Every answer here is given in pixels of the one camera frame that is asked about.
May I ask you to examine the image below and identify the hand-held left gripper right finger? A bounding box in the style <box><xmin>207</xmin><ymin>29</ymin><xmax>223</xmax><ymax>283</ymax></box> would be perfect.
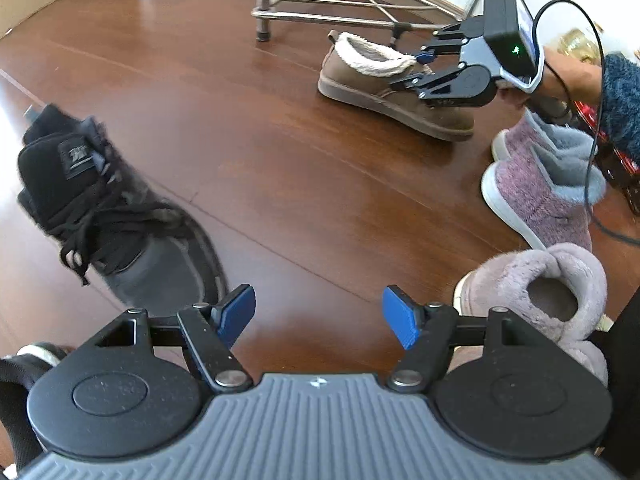
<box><xmin>382</xmin><ymin>284</ymin><xmax>556</xmax><ymax>395</ymax></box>

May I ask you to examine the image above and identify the black cable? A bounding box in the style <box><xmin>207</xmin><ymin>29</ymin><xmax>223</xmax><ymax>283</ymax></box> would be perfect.
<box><xmin>531</xmin><ymin>0</ymin><xmax>640</xmax><ymax>248</ymax></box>

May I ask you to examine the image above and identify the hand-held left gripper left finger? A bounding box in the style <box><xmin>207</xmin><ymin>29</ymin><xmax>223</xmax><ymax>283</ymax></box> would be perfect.
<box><xmin>75</xmin><ymin>283</ymin><xmax>257</xmax><ymax>395</ymax></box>

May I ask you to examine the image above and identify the metal corner shoe rack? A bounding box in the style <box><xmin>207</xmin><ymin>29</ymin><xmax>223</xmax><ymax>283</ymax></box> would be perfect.
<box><xmin>251</xmin><ymin>0</ymin><xmax>473</xmax><ymax>42</ymax></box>

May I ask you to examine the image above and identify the taupe plush slipper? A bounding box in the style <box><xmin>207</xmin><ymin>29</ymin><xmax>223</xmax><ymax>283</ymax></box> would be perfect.
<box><xmin>452</xmin><ymin>242</ymin><xmax>609</xmax><ymax>387</ymax></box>

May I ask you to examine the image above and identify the gold patterned object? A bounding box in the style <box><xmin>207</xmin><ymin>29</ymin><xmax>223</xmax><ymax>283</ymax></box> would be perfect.
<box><xmin>556</xmin><ymin>29</ymin><xmax>602</xmax><ymax>63</ymax></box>

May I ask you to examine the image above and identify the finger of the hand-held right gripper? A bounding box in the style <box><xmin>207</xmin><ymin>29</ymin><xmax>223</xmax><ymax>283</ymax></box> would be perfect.
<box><xmin>390</xmin><ymin>61</ymin><xmax>469</xmax><ymax>106</ymax></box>
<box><xmin>415</xmin><ymin>16</ymin><xmax>487</xmax><ymax>65</ymax></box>

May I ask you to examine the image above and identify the brown fleece-lined buckle shoe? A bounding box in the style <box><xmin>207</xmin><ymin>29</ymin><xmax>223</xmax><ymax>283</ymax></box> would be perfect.
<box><xmin>318</xmin><ymin>30</ymin><xmax>475</xmax><ymax>142</ymax></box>

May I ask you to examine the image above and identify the person's right hand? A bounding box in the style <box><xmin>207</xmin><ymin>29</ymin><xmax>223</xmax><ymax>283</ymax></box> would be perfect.
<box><xmin>500</xmin><ymin>55</ymin><xmax>606</xmax><ymax>123</ymax></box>

